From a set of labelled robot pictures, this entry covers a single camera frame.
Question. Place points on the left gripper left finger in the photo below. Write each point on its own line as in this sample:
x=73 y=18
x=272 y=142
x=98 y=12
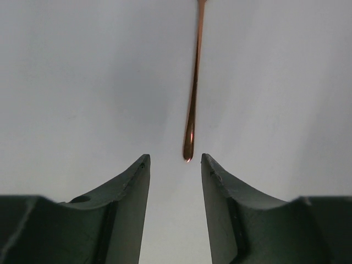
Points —
x=104 y=225

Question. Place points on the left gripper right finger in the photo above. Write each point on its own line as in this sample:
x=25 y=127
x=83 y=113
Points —
x=246 y=225

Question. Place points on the copper spoon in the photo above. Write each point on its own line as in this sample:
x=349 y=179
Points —
x=189 y=135

